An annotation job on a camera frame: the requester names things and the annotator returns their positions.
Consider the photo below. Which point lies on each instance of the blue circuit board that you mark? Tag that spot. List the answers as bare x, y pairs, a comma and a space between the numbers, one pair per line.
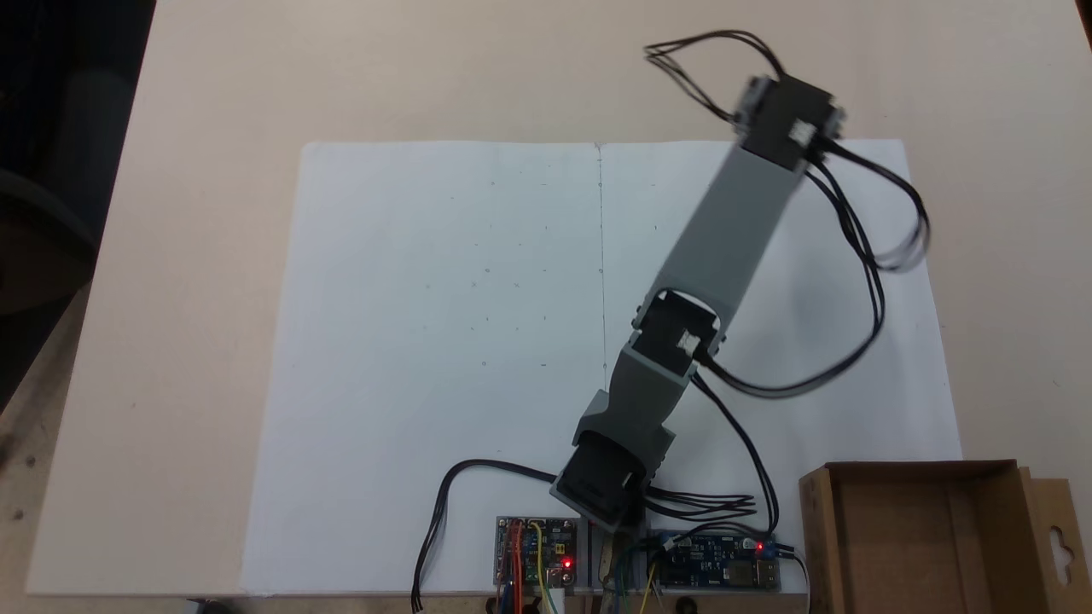
717, 558

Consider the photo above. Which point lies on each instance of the white paper sheet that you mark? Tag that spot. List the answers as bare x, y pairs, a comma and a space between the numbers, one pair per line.
384, 341

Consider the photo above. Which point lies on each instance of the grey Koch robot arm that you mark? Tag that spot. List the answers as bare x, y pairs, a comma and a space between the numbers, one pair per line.
725, 239

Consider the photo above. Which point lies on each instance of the brown cardboard box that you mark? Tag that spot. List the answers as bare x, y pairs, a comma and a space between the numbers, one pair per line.
896, 546

